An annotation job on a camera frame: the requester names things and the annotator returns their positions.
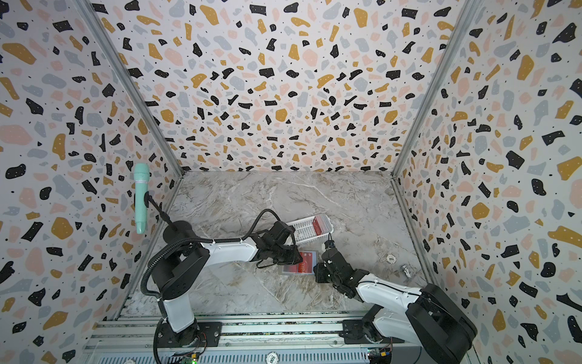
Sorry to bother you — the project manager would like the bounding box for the white plastic mesh basket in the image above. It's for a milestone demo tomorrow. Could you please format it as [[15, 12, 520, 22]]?
[[286, 215, 334, 245]]

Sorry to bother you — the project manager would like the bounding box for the stack of red cards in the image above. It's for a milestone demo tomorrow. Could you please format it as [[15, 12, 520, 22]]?
[[312, 214, 333, 236]]

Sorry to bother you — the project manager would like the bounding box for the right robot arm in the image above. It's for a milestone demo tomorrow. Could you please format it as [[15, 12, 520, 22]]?
[[314, 241, 477, 363]]

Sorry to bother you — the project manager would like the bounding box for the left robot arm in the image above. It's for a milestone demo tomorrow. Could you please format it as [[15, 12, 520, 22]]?
[[140, 221, 303, 347]]

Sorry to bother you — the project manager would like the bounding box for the small metal clip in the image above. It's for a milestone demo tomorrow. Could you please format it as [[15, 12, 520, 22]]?
[[400, 265, 412, 279]]

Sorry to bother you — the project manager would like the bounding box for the black microphone stand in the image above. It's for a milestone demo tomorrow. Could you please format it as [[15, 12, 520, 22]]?
[[144, 192, 194, 245]]

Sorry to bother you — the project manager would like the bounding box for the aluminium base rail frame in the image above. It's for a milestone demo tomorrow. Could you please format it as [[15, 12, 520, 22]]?
[[79, 310, 433, 363]]

